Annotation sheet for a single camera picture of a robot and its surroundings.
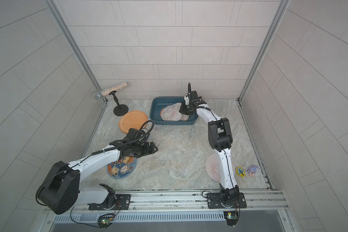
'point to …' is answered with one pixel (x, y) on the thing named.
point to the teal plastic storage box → (157, 103)
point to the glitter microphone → (99, 95)
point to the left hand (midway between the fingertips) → (156, 149)
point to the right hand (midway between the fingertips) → (180, 109)
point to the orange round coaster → (132, 119)
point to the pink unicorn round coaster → (212, 167)
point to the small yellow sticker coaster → (240, 171)
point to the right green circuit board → (232, 217)
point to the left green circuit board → (105, 220)
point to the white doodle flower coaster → (172, 113)
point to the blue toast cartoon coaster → (123, 167)
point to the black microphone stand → (121, 109)
